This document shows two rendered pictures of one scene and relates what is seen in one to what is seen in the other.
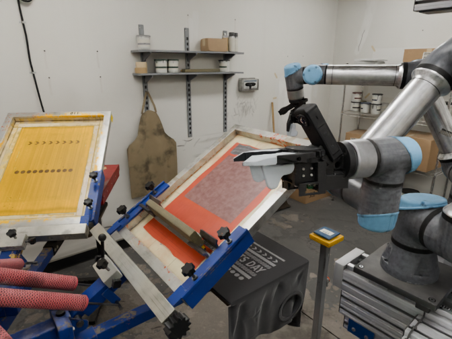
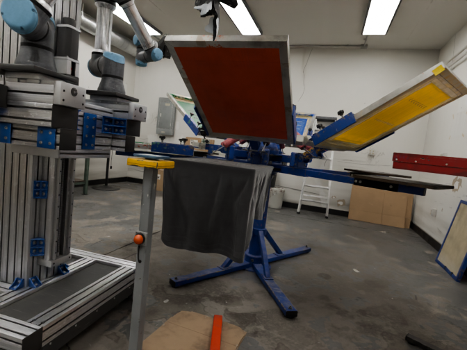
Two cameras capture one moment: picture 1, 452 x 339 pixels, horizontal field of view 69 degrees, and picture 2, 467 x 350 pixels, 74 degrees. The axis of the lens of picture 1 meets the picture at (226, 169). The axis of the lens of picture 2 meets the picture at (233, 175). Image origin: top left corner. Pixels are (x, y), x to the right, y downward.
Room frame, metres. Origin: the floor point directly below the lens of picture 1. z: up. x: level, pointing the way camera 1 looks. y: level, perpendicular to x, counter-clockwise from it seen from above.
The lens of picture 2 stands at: (2.73, -0.96, 1.03)
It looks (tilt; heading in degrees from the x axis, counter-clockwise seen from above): 5 degrees down; 145
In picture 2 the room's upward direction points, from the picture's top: 6 degrees clockwise
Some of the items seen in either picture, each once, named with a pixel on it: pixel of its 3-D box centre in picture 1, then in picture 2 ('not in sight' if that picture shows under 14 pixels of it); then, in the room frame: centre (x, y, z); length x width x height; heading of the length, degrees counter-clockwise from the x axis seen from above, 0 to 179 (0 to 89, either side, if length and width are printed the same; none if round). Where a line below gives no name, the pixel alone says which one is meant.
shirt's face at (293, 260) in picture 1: (240, 257); (224, 162); (1.37, -0.07, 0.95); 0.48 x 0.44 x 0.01; 128
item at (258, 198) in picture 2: not in sight; (258, 207); (1.53, 0.06, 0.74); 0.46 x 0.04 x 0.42; 128
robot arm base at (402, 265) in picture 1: (411, 253); (112, 85); (0.83, -0.54, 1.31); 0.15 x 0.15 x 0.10
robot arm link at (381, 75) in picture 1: (368, 74); not in sight; (1.30, -0.54, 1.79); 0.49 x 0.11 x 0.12; 70
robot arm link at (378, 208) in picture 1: (373, 200); (143, 57); (0.65, -0.31, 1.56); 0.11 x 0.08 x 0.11; 16
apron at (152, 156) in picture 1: (152, 144); not in sight; (3.22, 0.74, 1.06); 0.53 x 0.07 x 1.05; 128
